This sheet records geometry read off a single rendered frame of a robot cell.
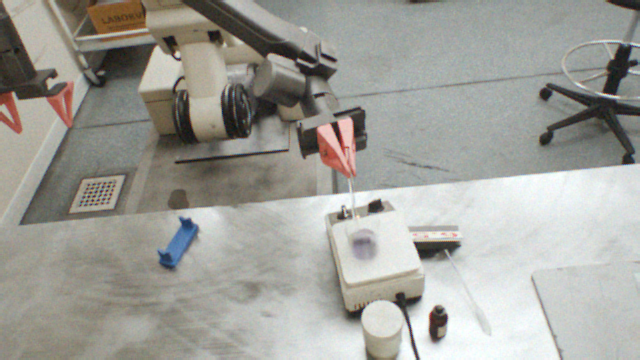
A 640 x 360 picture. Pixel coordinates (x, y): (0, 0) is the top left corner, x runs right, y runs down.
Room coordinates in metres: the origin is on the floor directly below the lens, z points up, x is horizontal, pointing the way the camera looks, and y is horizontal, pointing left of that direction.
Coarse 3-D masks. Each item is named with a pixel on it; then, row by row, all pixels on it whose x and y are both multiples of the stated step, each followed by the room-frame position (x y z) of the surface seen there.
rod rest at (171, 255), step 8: (184, 224) 0.65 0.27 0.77; (192, 224) 0.65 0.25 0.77; (176, 232) 0.64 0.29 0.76; (184, 232) 0.64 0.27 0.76; (192, 232) 0.63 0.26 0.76; (176, 240) 0.62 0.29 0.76; (184, 240) 0.62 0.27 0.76; (168, 248) 0.60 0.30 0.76; (176, 248) 0.60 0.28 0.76; (184, 248) 0.60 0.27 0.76; (160, 256) 0.58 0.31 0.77; (168, 256) 0.57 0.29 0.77; (176, 256) 0.58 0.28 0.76; (168, 264) 0.57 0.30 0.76; (176, 264) 0.57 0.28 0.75
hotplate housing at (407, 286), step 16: (336, 256) 0.48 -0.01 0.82; (416, 272) 0.42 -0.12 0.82; (352, 288) 0.41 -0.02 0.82; (368, 288) 0.41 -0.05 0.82; (384, 288) 0.41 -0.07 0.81; (400, 288) 0.41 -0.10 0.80; (416, 288) 0.41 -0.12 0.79; (352, 304) 0.40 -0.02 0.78; (368, 304) 0.41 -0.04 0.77; (400, 304) 0.39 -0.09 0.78
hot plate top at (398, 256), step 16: (336, 224) 0.52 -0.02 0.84; (384, 224) 0.51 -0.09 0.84; (400, 224) 0.50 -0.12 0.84; (336, 240) 0.49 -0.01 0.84; (384, 240) 0.47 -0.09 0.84; (400, 240) 0.47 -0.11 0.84; (384, 256) 0.44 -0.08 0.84; (400, 256) 0.44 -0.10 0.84; (416, 256) 0.43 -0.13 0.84; (352, 272) 0.43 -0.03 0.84; (368, 272) 0.42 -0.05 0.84; (384, 272) 0.42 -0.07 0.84; (400, 272) 0.41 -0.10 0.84
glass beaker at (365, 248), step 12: (348, 216) 0.48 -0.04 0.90; (360, 216) 0.49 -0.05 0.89; (372, 216) 0.48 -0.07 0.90; (348, 228) 0.48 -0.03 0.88; (360, 228) 0.49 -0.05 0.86; (372, 228) 0.48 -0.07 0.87; (348, 240) 0.45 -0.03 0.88; (360, 240) 0.44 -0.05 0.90; (372, 240) 0.44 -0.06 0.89; (360, 252) 0.44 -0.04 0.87; (372, 252) 0.44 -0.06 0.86
